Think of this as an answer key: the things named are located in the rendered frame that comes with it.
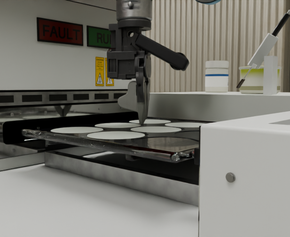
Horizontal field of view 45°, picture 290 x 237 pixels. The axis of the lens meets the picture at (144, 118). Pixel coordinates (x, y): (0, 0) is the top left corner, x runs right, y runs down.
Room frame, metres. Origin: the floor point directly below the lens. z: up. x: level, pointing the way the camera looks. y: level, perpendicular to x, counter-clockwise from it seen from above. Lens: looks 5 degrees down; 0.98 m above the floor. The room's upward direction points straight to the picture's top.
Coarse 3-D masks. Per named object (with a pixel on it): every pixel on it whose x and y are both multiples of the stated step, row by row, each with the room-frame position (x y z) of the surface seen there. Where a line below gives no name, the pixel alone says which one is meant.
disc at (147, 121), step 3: (132, 120) 0.86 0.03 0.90; (135, 120) 0.86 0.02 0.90; (138, 120) 0.86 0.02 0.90; (147, 120) 0.86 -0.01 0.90; (150, 120) 0.86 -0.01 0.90; (153, 120) 0.86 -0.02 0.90; (156, 120) 0.86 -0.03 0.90; (159, 120) 0.86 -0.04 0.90; (162, 120) 0.86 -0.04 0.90; (165, 120) 0.86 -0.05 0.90; (144, 123) 0.79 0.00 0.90; (147, 123) 0.79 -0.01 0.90; (150, 123) 0.79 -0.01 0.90; (153, 123) 0.79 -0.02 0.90; (156, 123) 0.79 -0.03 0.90
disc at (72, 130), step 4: (56, 128) 0.69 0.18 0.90; (60, 128) 0.69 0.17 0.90; (64, 128) 0.69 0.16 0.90; (68, 128) 0.69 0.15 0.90; (72, 128) 0.69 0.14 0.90; (76, 128) 0.69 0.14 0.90; (80, 128) 0.69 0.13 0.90; (84, 128) 0.69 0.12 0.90; (88, 128) 0.69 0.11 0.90; (92, 128) 0.69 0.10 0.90; (96, 128) 0.69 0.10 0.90; (100, 128) 0.69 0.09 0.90; (56, 132) 0.64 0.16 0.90; (60, 132) 0.64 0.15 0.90; (64, 132) 0.64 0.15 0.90; (68, 132) 0.64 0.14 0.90; (72, 132) 0.64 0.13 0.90; (76, 132) 0.64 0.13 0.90; (80, 132) 0.64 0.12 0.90; (84, 132) 0.64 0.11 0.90; (88, 132) 0.64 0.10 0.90
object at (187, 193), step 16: (48, 160) 0.70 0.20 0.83; (64, 160) 0.66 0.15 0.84; (80, 160) 0.63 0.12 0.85; (96, 160) 0.62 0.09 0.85; (96, 176) 0.60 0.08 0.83; (112, 176) 0.58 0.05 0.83; (128, 176) 0.55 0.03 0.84; (144, 176) 0.53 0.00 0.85; (160, 176) 0.51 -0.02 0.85; (176, 176) 0.51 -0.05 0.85; (160, 192) 0.51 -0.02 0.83; (176, 192) 0.49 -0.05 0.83; (192, 192) 0.47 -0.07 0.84
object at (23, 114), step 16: (0, 112) 0.66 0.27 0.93; (16, 112) 0.68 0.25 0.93; (32, 112) 0.71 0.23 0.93; (48, 112) 0.73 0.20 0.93; (64, 112) 0.76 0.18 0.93; (80, 112) 0.80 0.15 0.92; (96, 112) 0.83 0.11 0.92; (112, 112) 0.87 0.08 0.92; (0, 128) 0.66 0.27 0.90; (0, 144) 0.65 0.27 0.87; (16, 144) 0.68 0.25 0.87; (32, 144) 0.70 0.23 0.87; (64, 144) 0.76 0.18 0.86
